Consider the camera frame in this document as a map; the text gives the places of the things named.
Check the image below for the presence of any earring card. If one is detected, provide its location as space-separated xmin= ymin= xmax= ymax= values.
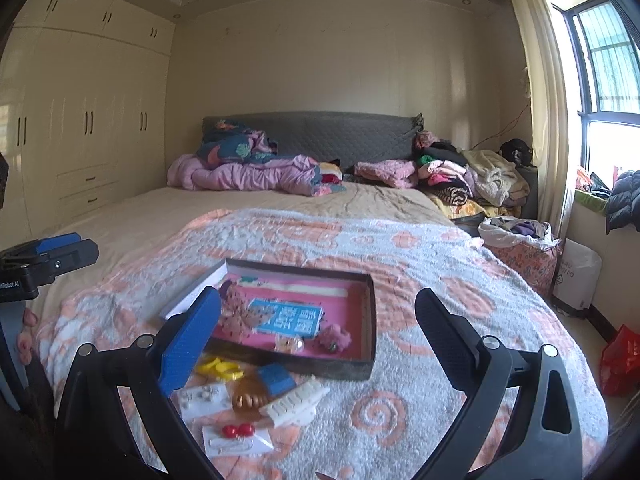
xmin=176 ymin=382 xmax=232 ymax=422

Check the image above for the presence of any pink polka-dot fabric bow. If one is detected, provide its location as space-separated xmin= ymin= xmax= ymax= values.
xmin=217 ymin=280 xmax=276 ymax=342

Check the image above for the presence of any amber hair claw clip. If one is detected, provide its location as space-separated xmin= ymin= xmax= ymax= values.
xmin=231 ymin=376 xmax=271 ymax=413

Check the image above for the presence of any red bead earrings card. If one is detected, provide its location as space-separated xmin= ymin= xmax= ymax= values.
xmin=202 ymin=422 xmax=274 ymax=458

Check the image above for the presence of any small blue box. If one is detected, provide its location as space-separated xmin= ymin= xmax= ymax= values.
xmin=256 ymin=363 xmax=297 ymax=396

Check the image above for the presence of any pink fluffy pompom hair tie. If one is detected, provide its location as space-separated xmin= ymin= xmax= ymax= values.
xmin=313 ymin=324 xmax=355 ymax=359

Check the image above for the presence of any white comb hair clip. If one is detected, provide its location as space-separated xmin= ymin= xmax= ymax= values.
xmin=259 ymin=376 xmax=330 ymax=428

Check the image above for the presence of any person's left hand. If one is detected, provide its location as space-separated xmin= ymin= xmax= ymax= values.
xmin=16 ymin=308 xmax=38 ymax=366

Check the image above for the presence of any beige bed sheet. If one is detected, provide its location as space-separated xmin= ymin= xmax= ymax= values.
xmin=32 ymin=183 xmax=452 ymax=322

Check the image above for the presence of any floral laundry bag with clothes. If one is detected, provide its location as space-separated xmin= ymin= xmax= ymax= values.
xmin=477 ymin=216 xmax=563 ymax=297

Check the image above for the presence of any dark shallow cardboard tray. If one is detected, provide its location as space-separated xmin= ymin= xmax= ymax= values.
xmin=160 ymin=258 xmax=376 ymax=382

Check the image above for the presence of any red plastic bag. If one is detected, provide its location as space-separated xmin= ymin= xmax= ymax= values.
xmin=599 ymin=325 xmax=640 ymax=396

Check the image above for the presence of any pile of mixed clothes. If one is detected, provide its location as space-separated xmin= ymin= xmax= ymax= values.
xmin=412 ymin=131 xmax=532 ymax=207

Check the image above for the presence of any cream built-in wardrobe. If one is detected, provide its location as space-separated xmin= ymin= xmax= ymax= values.
xmin=1 ymin=0 xmax=175 ymax=247

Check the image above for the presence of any pink folded knit garment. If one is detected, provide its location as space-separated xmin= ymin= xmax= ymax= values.
xmin=354 ymin=159 xmax=419 ymax=188

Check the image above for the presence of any black puffer jacket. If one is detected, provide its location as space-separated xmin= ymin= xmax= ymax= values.
xmin=605 ymin=170 xmax=640 ymax=233

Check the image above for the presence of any pink crumpled quilt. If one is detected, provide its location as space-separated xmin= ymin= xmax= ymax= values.
xmin=167 ymin=155 xmax=345 ymax=197

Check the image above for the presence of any dark floral pillow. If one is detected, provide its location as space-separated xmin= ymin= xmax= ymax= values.
xmin=195 ymin=119 xmax=278 ymax=169

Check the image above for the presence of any grey quilted headboard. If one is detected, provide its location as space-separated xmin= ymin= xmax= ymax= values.
xmin=228 ymin=112 xmax=424 ymax=169

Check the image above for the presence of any cream curtain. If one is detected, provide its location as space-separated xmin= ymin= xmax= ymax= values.
xmin=511 ymin=0 xmax=579 ymax=238

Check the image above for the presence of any window with metal bars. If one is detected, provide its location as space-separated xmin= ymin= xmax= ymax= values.
xmin=551 ymin=0 xmax=639 ymax=188

